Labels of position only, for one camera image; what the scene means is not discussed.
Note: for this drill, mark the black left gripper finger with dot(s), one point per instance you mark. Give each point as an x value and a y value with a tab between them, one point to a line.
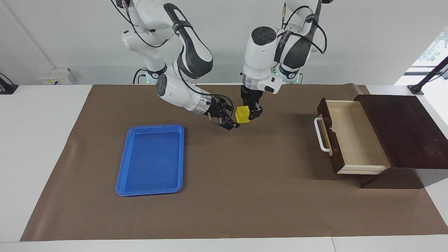
245	103
256	112

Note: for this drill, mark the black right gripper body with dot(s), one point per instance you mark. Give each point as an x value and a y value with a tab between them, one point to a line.
216	108

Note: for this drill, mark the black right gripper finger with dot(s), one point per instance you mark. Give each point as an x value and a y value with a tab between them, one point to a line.
231	125
229	106

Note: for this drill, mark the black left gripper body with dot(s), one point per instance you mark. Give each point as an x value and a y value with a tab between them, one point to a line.
251	94

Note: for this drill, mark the yellow cube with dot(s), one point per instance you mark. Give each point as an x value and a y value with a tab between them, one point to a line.
242	115

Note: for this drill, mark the wooden drawer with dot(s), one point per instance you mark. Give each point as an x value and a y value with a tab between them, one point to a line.
364	154

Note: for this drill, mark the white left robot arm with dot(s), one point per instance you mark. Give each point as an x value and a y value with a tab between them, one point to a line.
259	59

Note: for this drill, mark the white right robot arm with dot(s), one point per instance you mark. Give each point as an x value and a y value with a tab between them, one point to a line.
189	52

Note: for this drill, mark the brown table mat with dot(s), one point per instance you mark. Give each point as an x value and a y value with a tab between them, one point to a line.
227	175

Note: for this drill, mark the blue plastic tray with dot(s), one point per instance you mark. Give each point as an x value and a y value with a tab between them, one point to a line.
150	161

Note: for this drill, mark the dark wooden cabinet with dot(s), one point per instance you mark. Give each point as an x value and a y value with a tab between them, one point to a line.
413	140

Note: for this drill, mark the bright window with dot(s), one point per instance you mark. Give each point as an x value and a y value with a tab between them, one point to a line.
437	45

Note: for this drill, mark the white wall outlet box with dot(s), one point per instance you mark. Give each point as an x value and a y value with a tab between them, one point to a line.
56	77

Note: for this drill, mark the black camera stand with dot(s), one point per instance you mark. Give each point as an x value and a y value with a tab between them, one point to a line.
428	77

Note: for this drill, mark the black clamp mount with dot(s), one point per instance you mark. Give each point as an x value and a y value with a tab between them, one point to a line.
7	87

